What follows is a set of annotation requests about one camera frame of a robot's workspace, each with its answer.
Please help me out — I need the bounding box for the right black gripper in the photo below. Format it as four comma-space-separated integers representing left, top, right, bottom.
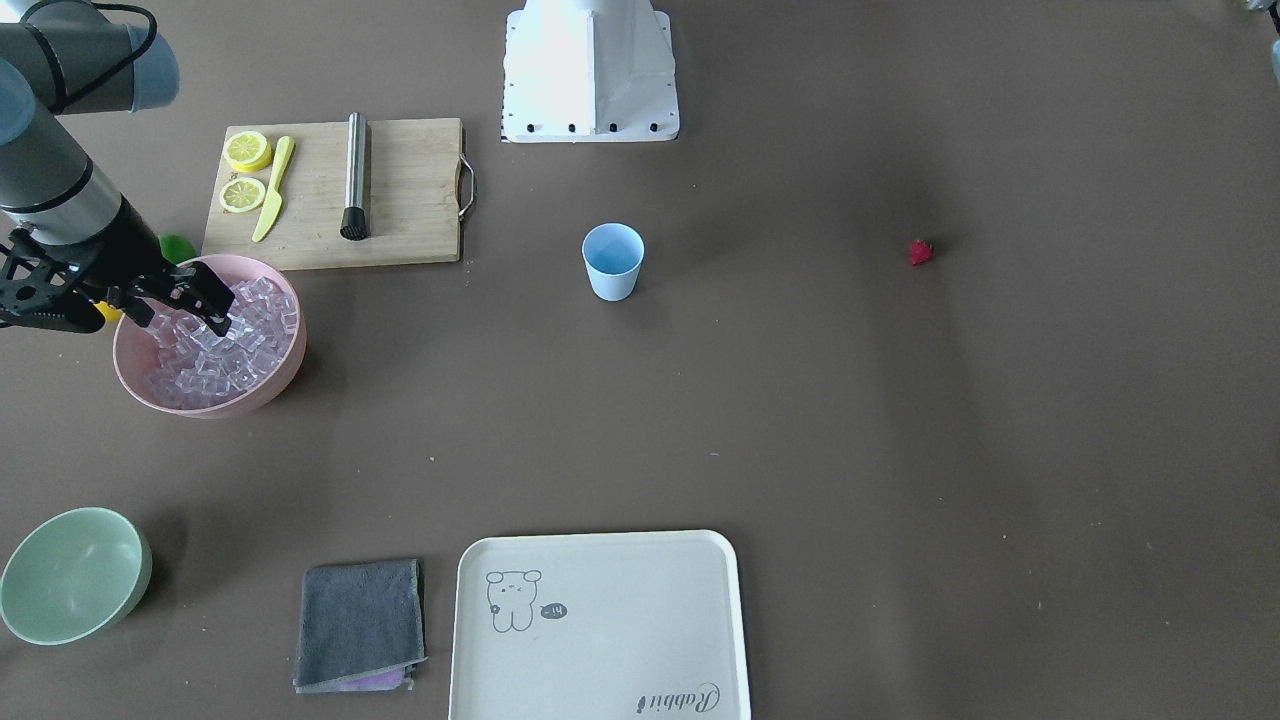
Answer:
1, 225, 236, 337

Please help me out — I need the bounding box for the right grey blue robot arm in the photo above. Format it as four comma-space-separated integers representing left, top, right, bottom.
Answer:
1, 1, 234, 336

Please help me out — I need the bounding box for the pink bowl of ice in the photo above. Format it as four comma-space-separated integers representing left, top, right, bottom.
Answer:
113, 254, 307, 419

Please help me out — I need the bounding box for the light blue plastic cup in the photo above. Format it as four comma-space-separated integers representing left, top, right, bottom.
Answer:
581, 223, 645, 302

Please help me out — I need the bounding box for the green lime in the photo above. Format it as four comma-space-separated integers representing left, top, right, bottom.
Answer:
157, 233, 198, 265

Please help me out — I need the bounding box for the yellow lemon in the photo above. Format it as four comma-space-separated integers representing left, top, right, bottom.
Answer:
95, 301, 123, 323

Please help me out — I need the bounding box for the lemon half lower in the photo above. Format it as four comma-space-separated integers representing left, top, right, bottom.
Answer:
218, 177, 268, 214

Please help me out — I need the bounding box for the lemon half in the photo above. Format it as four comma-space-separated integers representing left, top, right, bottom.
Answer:
218, 177, 268, 214
221, 129, 274, 173

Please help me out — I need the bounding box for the yellow plastic knife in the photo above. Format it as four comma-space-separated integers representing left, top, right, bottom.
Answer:
251, 135, 296, 243

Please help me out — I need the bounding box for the lemon half upper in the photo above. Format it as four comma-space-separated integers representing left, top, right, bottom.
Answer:
221, 129, 274, 173

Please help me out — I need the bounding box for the steel muddler with black tip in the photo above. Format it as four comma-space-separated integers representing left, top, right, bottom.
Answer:
340, 111, 370, 242

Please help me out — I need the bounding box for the wooden cutting board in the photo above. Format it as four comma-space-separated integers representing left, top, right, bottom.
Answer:
201, 118, 475, 272

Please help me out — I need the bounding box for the green empty bowl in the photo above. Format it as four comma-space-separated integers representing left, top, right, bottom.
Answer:
1, 507, 154, 646

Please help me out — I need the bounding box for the grey folded cloth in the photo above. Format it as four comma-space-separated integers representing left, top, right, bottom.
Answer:
292, 559, 428, 694

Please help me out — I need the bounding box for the cream rabbit tray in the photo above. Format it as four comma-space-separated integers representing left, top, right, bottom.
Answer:
448, 529, 753, 719

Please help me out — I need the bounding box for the red strawberry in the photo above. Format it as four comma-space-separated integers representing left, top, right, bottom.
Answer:
908, 240, 934, 266

